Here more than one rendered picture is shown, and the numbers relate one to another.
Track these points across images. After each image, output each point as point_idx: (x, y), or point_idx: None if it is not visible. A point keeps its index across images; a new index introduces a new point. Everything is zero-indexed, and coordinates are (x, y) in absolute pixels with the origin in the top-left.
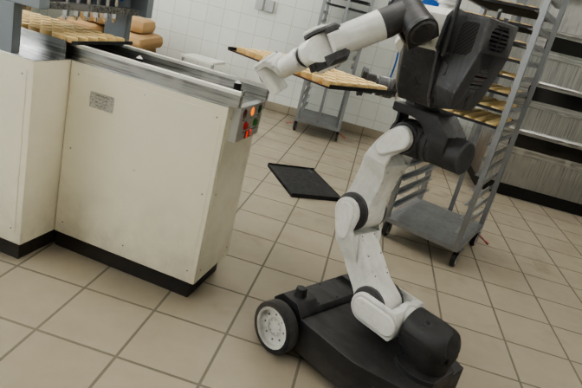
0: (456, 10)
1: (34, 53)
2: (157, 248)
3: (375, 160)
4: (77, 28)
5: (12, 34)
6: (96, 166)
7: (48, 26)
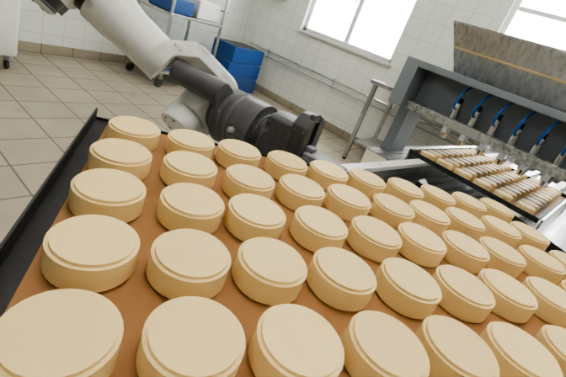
0: None
1: (401, 159)
2: None
3: None
4: (515, 187)
5: (388, 130)
6: None
7: (467, 161)
